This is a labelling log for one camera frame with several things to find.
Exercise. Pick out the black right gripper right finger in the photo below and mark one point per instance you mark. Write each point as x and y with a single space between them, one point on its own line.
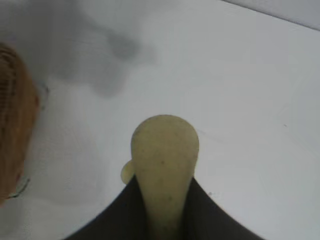
212 217

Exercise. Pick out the brown woven wicker basket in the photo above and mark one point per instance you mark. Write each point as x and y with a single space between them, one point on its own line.
12 130

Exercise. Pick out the yellow-green round fruit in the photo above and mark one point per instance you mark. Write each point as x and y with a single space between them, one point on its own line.
165 160

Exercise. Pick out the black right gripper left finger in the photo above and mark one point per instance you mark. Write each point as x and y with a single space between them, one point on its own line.
120 217

